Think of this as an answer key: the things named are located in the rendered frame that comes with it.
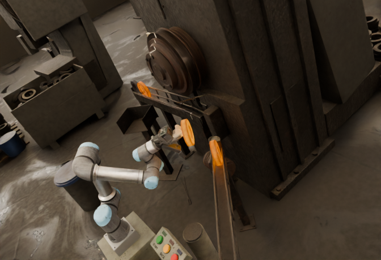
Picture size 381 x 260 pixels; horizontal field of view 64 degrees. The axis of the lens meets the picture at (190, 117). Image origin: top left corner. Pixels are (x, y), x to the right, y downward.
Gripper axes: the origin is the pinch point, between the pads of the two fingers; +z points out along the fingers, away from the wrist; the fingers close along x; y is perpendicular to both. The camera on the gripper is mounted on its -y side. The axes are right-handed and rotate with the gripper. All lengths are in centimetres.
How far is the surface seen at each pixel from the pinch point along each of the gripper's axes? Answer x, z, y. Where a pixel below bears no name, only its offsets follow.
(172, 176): 67, -70, -76
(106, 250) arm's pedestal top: -16, -94, -39
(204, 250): -40, -22, -47
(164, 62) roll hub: 35.7, 3.9, 27.4
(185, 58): 32.8, 16.3, 23.5
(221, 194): -27.6, 2.1, -28.0
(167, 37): 42, 13, 37
